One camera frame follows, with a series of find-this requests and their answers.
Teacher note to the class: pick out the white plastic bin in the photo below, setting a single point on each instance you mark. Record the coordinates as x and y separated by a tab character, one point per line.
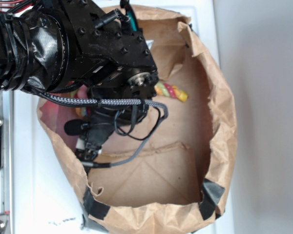
43	200

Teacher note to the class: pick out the multicolour twisted rope toy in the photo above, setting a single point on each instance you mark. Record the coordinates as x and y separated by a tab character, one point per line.
161	88

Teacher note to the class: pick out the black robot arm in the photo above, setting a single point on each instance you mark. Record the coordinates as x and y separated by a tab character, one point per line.
59	46

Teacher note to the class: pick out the pink plush bunny toy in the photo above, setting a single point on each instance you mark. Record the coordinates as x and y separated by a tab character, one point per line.
54	116

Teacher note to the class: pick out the aluminium frame rail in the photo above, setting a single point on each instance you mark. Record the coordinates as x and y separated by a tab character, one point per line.
6	191

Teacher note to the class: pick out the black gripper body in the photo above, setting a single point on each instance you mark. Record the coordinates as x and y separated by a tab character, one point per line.
101	122

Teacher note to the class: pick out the black foam microphone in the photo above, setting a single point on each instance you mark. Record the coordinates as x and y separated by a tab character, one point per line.
73	127

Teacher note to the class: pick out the brown paper bag tray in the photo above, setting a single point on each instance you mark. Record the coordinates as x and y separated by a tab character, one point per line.
180	181

